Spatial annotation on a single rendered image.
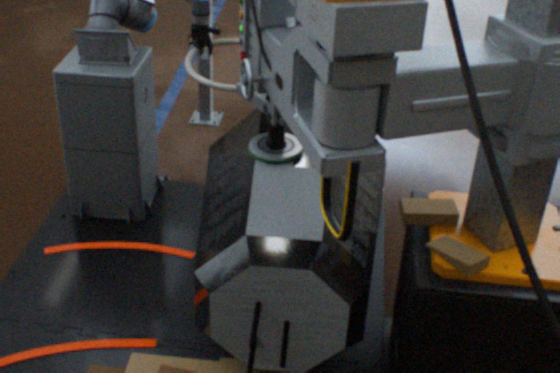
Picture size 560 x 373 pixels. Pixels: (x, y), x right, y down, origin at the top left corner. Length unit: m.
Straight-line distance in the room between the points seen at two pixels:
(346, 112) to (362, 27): 0.29
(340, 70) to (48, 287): 2.09
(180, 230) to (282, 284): 1.51
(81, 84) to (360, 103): 1.92
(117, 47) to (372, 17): 2.01
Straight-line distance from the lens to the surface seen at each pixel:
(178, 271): 3.55
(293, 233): 2.40
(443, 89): 2.09
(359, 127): 2.00
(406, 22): 1.84
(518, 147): 2.29
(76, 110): 3.67
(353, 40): 1.79
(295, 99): 2.23
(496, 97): 2.19
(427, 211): 2.61
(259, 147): 2.82
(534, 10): 2.23
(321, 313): 2.46
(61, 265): 3.67
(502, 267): 2.51
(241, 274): 2.38
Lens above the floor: 2.27
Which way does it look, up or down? 31 degrees down
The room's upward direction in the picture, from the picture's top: 3 degrees clockwise
